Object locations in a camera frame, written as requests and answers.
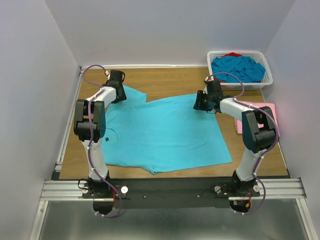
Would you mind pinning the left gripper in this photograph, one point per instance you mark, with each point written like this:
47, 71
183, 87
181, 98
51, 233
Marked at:
121, 98

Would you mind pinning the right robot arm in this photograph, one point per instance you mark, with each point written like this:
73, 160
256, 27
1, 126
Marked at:
260, 133

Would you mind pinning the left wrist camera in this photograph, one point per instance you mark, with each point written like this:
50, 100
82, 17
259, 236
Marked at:
115, 75

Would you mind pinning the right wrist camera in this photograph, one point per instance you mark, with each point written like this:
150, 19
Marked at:
213, 88

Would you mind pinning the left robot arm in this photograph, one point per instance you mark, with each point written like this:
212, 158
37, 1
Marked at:
89, 126

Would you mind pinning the light blue t shirt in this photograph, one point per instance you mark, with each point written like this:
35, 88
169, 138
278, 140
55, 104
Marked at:
163, 135

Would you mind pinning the dark blue t shirt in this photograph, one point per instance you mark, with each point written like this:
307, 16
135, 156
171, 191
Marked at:
237, 67

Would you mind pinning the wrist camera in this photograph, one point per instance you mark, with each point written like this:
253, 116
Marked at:
115, 75
213, 88

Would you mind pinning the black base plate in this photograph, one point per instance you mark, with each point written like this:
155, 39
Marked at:
167, 193

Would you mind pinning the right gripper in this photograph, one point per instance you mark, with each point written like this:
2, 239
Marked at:
198, 104

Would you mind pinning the folded pink t shirt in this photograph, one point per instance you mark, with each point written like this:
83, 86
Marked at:
238, 123

